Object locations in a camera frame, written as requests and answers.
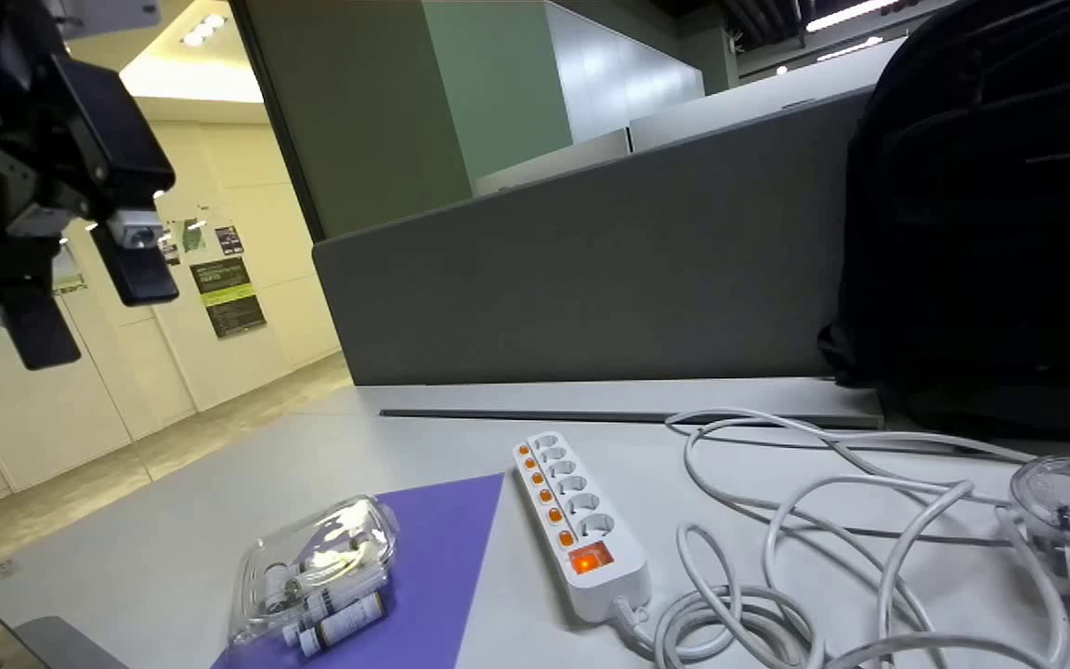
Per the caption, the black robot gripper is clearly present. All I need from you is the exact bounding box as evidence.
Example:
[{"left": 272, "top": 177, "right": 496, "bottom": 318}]
[{"left": 0, "top": 0, "right": 179, "bottom": 370}]

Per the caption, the green pillar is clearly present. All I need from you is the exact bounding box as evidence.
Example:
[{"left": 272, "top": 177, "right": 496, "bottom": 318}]
[{"left": 231, "top": 0, "right": 574, "bottom": 241}]

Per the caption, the clear plastic box with adapters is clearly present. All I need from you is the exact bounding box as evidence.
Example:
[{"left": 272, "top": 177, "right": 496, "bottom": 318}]
[{"left": 228, "top": 494, "right": 398, "bottom": 663}]

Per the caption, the purple paper sheet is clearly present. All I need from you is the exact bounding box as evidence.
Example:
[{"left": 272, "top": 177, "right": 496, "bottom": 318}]
[{"left": 210, "top": 477, "right": 501, "bottom": 669}]

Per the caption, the grey desk partition panel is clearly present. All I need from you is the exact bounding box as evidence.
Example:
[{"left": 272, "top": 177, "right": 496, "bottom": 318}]
[{"left": 313, "top": 111, "right": 866, "bottom": 390}]

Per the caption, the black backpack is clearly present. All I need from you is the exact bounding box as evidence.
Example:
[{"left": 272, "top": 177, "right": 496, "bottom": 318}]
[{"left": 820, "top": 0, "right": 1070, "bottom": 438}]

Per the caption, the white extension cord power strip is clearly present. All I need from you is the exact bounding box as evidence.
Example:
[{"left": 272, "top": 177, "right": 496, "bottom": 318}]
[{"left": 515, "top": 431, "right": 652, "bottom": 623}]

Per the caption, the white power strip cable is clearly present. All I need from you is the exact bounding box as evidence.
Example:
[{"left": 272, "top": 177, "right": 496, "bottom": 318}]
[{"left": 614, "top": 409, "right": 1070, "bottom": 669}]

